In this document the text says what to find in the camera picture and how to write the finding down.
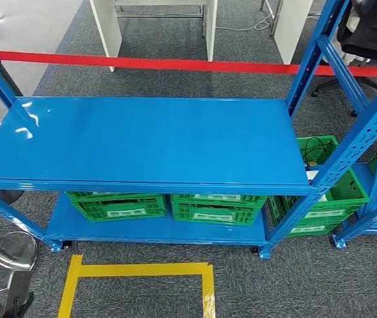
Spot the long red barrier belt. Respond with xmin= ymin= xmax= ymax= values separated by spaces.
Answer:
xmin=0 ymin=50 xmax=377 ymax=79

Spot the white item in crate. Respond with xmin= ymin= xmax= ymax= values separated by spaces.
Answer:
xmin=306 ymin=170 xmax=328 ymax=203

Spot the white table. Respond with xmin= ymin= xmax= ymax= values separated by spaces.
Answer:
xmin=90 ymin=0 xmax=219 ymax=72
xmin=273 ymin=0 xmax=313 ymax=66

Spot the yellow floor tape square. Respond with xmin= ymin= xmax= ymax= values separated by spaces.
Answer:
xmin=57 ymin=254 xmax=216 ymax=318

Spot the open green plastic crate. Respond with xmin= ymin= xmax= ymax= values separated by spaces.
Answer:
xmin=267 ymin=134 xmax=370 ymax=230

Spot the black office chair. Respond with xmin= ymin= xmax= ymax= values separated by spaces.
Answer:
xmin=311 ymin=0 xmax=377 ymax=117

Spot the white floor cable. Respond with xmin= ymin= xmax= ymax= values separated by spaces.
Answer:
xmin=215 ymin=13 xmax=275 ymax=32

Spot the black cable in crate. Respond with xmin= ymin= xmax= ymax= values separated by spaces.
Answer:
xmin=302 ymin=137 xmax=333 ymax=168

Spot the chrome metal frame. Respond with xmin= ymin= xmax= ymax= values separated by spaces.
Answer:
xmin=260 ymin=0 xmax=283 ymax=37

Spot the chrome stanchion post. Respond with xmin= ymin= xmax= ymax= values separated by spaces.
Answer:
xmin=0 ymin=231 xmax=39 ymax=293

